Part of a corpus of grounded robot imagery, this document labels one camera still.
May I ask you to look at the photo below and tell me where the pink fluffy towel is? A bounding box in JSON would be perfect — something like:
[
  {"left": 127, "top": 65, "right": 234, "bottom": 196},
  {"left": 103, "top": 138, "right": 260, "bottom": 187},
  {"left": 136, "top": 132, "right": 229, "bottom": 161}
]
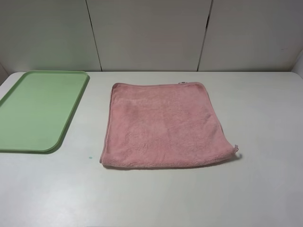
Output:
[{"left": 100, "top": 82, "right": 238, "bottom": 169}]

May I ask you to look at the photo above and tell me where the green plastic tray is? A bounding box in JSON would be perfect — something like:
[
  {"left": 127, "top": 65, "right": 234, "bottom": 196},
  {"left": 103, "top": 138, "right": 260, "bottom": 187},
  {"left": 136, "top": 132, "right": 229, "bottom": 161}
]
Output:
[{"left": 0, "top": 70, "right": 89, "bottom": 154}]

